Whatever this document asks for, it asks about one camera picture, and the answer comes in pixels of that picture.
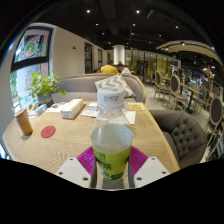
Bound flat round red coaster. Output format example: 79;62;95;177
40;125;57;139

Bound grey curved sofa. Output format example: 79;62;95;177
51;73;147;104

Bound white orange tissue box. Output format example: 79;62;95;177
59;98;84;120

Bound blue and white small box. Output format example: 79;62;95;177
34;103;48;117

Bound clear green-label drink bottle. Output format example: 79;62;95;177
90;87;134;182

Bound white paper packets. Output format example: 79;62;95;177
80;109;100;118

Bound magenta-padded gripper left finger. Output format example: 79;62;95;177
54;145;98;189

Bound grey zigzag cushion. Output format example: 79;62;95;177
94;73;136;98

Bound green potted plant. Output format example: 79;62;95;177
28;71;67;107

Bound food poster on window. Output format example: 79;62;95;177
13;28;54;63

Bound white paper napkin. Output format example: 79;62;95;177
124;110;137;125

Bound blue and white pack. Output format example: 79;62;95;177
87;102;100;112

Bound yellow square card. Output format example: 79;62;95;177
128;102;146;111

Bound group of ceiling lights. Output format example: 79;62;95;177
84;8;183;38

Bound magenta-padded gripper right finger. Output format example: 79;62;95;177
128;145;171;189

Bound dark tufted armchair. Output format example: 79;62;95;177
148;109;208;169

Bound brown paper cup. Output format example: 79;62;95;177
13;107;34;137

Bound group of dining chairs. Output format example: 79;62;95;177
153;69;224;158

